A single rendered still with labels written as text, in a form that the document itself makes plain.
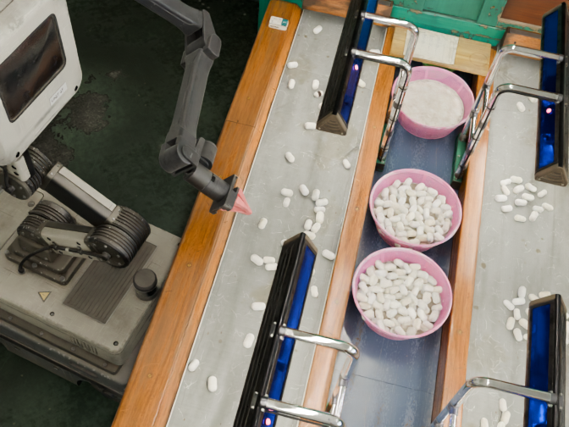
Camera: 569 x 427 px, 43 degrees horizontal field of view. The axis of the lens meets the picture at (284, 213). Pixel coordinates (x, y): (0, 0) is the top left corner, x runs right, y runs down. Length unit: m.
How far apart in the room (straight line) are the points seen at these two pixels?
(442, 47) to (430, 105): 0.23
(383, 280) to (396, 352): 0.19
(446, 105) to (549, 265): 0.63
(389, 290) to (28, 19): 1.11
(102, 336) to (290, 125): 0.84
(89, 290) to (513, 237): 1.25
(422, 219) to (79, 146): 1.62
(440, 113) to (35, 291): 1.37
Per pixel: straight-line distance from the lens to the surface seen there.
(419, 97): 2.40
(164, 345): 1.81
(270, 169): 2.12
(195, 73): 1.91
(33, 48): 1.59
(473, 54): 2.53
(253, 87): 2.29
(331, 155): 2.17
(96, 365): 2.26
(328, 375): 1.80
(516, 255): 2.12
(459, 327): 1.93
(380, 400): 1.90
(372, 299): 1.93
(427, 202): 2.13
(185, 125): 1.79
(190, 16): 2.00
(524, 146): 2.37
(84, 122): 3.24
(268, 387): 1.41
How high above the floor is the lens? 2.43
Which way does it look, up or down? 56 degrees down
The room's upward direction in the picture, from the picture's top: 8 degrees clockwise
